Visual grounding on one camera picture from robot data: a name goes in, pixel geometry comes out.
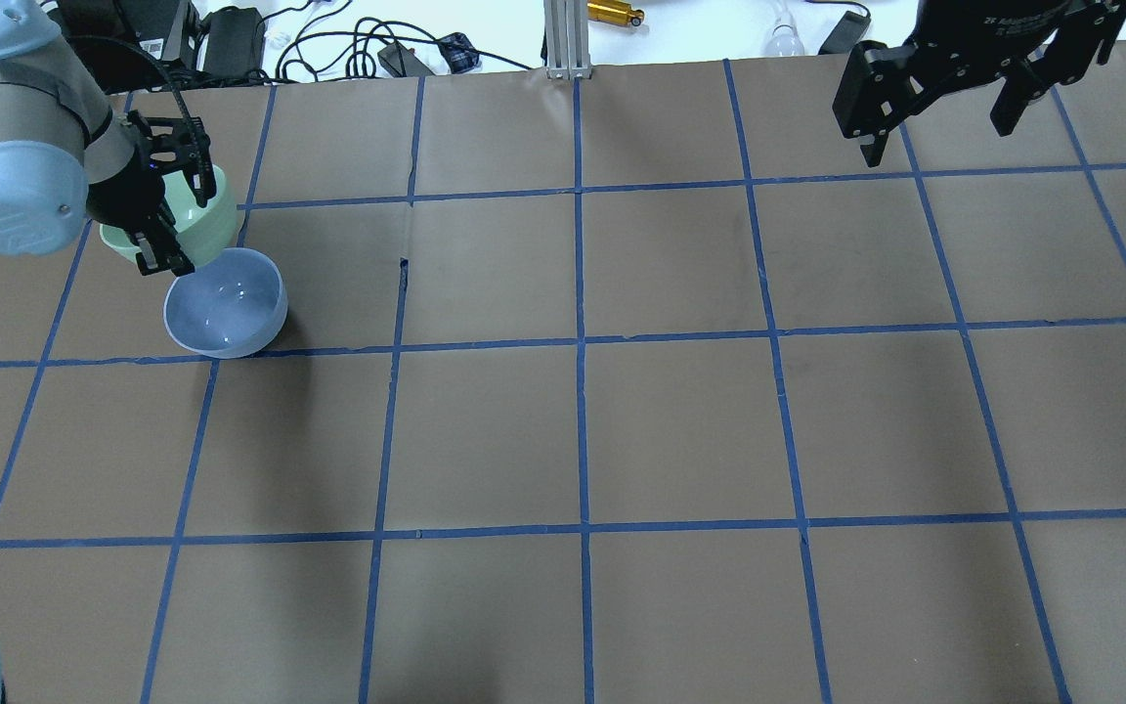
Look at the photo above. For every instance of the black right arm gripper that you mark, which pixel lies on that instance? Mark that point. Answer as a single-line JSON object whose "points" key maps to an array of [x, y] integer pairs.
{"points": [[1003, 26]]}

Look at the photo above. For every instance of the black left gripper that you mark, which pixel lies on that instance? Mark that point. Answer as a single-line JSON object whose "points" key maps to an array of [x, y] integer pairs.
{"points": [[119, 198]]}

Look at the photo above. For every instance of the green bowl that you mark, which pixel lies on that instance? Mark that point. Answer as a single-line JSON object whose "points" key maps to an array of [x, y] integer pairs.
{"points": [[202, 231]]}

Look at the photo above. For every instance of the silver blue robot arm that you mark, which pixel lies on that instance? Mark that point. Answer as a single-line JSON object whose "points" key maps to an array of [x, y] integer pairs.
{"points": [[66, 155]]}

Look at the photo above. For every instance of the blue bowl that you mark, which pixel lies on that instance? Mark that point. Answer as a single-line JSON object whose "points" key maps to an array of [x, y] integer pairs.
{"points": [[233, 307]]}

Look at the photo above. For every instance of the white light bulb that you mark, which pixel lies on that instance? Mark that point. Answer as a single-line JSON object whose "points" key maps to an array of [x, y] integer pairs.
{"points": [[783, 38]]}

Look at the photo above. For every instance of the black power adapter brick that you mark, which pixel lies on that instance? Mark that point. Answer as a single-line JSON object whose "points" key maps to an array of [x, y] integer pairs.
{"points": [[233, 41]]}

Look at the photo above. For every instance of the yellow cylindrical tool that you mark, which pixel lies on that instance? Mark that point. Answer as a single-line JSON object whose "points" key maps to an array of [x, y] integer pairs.
{"points": [[615, 13]]}

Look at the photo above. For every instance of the brown paper table mat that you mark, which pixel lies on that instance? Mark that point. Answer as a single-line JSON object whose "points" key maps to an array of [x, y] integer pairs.
{"points": [[638, 390]]}

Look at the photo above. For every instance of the aluminium frame post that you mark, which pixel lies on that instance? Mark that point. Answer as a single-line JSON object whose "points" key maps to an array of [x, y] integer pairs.
{"points": [[566, 42]]}

